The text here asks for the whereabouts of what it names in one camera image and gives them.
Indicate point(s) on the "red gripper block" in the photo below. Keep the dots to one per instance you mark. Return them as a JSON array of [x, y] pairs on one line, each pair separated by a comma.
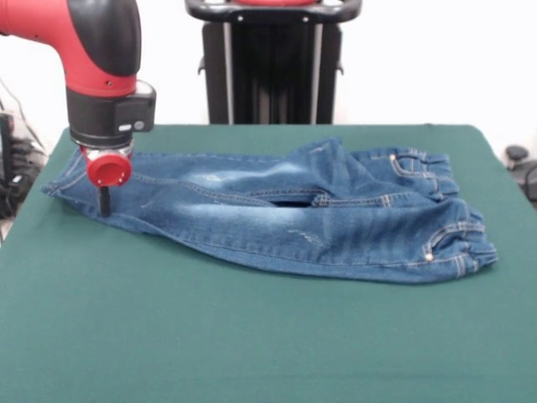
[[109, 170]]

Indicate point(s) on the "blue denim jeans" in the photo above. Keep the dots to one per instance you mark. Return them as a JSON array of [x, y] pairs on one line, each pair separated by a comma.
[[272, 218]]

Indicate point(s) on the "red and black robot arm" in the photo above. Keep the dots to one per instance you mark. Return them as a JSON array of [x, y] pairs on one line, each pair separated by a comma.
[[96, 71]]

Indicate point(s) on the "black electronics box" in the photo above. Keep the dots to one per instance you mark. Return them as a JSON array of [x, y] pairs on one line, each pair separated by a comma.
[[6, 142]]

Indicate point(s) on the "dark green table cloth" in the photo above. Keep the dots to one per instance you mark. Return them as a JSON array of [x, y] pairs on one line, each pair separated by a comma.
[[251, 336]]

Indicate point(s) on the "black chair base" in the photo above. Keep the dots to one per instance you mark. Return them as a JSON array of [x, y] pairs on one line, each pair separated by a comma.
[[522, 165]]

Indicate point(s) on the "black robot pedestal stand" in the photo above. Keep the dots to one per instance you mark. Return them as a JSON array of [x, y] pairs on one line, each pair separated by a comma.
[[272, 63]]

